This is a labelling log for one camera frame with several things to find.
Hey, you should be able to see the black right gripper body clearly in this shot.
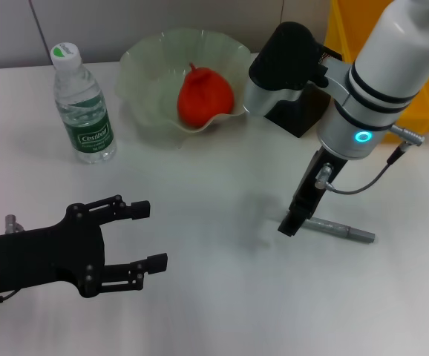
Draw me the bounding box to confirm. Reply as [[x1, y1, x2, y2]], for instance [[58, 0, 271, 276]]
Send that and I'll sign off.
[[289, 148, 350, 220]]

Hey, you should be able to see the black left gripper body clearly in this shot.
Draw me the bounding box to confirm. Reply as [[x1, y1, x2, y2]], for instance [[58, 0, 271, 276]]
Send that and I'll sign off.
[[0, 202, 106, 299]]

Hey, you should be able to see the grey marker pen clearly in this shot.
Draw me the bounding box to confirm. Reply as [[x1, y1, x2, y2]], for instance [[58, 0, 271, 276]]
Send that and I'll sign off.
[[303, 217, 376, 245]]

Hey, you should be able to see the clear water bottle green label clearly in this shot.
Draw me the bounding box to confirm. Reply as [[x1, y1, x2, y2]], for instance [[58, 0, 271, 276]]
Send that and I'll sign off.
[[50, 41, 119, 165]]

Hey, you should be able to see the red-orange fruit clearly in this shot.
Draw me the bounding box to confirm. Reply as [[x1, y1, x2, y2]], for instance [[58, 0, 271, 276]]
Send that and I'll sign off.
[[177, 62, 235, 129]]

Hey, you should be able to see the black mesh pen holder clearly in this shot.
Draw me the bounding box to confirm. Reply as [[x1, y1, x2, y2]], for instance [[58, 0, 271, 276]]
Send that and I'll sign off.
[[264, 44, 344, 139]]

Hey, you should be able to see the pale green glass fruit bowl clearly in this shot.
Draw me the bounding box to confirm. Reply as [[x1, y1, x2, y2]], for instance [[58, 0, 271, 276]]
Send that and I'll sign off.
[[116, 28, 255, 139]]

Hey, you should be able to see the right arm cable with connector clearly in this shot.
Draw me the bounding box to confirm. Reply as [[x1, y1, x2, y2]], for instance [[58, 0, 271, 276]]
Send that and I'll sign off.
[[314, 124, 426, 195]]

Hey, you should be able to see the black right wrist camera housing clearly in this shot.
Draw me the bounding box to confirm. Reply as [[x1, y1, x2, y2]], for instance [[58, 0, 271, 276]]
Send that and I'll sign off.
[[243, 21, 330, 119]]

